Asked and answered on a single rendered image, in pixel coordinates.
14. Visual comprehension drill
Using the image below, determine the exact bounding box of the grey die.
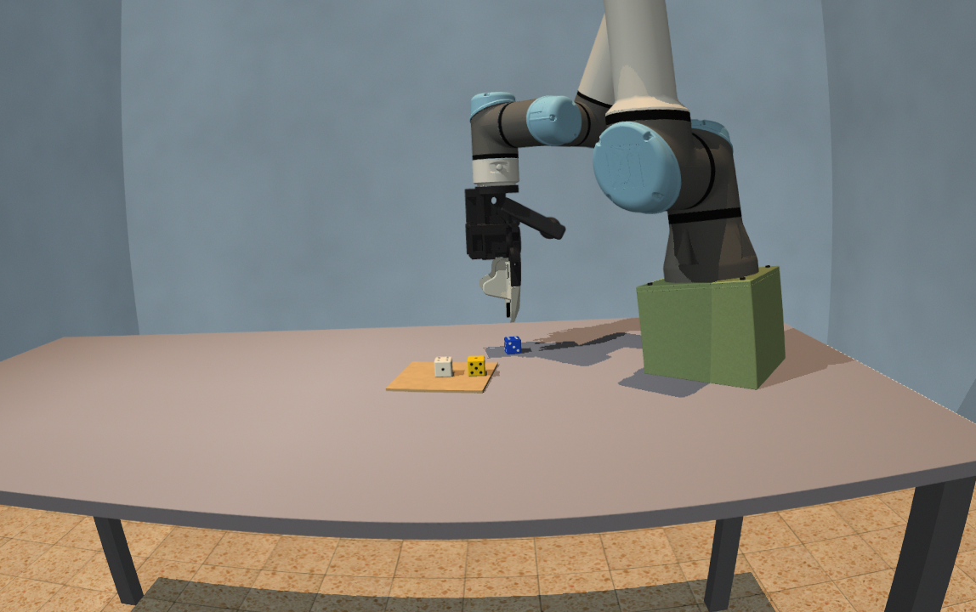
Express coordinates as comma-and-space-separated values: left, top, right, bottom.
434, 357, 453, 377

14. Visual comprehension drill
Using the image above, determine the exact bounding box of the tan mat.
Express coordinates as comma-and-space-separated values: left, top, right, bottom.
386, 362, 497, 394

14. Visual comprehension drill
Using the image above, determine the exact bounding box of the yellow die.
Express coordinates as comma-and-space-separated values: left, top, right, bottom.
468, 355, 485, 377

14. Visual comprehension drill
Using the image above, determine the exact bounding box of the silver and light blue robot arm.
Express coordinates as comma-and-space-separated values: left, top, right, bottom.
469, 0, 759, 283

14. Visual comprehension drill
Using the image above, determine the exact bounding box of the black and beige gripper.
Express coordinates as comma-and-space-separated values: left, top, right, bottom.
465, 185, 521, 322

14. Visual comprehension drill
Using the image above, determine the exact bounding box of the blue die with white pips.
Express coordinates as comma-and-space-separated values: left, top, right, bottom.
504, 336, 521, 354

